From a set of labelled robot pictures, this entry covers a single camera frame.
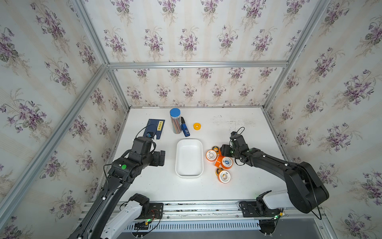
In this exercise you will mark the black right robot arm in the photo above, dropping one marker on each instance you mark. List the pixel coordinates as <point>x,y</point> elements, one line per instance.
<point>304,187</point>

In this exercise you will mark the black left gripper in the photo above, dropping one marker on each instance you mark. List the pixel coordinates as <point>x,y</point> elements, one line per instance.
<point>156,161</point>

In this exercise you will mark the blue-centred orange tape roll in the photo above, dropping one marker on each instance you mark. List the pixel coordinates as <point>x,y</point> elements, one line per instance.
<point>226,163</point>

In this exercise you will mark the blue-lidded pencil tube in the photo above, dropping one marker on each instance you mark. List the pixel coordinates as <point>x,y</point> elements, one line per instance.
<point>175,115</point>

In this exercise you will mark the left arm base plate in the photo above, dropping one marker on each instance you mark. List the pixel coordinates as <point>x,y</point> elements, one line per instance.
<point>152,211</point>

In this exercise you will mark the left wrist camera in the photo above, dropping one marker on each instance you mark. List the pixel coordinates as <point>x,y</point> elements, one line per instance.
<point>151,134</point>

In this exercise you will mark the white plastic storage box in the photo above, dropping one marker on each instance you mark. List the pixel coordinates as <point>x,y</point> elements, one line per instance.
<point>189,158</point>

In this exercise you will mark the dark blue book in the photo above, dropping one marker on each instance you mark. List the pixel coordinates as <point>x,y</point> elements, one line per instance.
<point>155,125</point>

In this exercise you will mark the yellow tape roll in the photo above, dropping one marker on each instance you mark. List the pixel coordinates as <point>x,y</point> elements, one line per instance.
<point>197,126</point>

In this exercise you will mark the aluminium front rail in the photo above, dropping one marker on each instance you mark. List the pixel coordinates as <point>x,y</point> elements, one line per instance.
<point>222,210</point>

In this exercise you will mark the blue stapler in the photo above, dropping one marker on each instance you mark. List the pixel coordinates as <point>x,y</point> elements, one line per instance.
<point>184,128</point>

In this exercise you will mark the orange sealing tape roll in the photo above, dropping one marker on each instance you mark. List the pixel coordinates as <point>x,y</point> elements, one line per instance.
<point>211,155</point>
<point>224,177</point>
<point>218,161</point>

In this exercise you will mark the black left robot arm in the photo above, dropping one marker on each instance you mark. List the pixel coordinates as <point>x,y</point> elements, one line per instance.
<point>99,223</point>

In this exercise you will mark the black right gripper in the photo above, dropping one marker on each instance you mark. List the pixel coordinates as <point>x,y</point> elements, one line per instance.
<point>224,149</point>

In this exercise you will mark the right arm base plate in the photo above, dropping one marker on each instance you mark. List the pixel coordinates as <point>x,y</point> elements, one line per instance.
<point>257,209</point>

